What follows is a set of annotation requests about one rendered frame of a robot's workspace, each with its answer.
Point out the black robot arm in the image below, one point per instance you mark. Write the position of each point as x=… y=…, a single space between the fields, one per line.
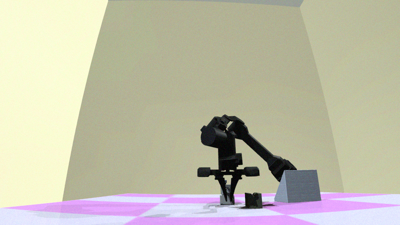
x=213 y=135

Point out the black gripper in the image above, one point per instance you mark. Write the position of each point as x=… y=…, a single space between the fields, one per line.
x=236 y=174

